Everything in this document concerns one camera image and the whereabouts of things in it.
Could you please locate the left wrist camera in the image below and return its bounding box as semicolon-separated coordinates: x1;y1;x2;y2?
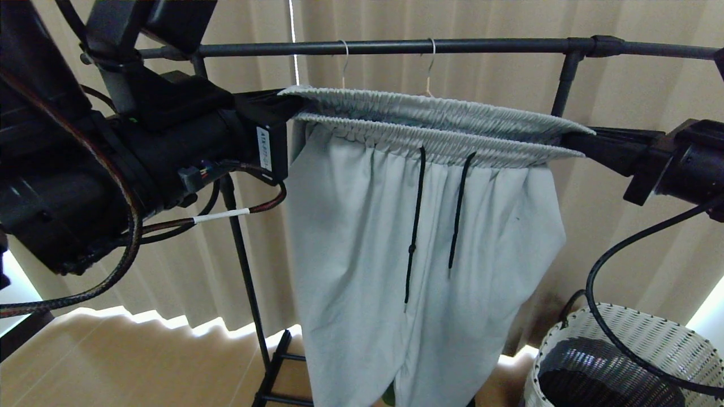
85;0;218;114

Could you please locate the white laundry basket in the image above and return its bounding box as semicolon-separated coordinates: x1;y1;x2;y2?
523;289;724;407

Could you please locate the pink clothes hanger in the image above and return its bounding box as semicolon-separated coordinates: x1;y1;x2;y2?
336;39;351;89
420;38;438;98

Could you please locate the black cable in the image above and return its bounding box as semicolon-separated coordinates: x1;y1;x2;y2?
54;0;91;49
585;195;724;397

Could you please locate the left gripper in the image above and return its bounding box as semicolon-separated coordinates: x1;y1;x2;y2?
113;73;289;218

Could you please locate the black clothes rack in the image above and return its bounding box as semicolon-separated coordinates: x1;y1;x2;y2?
139;35;724;407

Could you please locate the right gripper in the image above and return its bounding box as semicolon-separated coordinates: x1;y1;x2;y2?
622;119;724;222

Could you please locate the pale blue garment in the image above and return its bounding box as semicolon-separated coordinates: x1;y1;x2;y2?
278;85;596;407

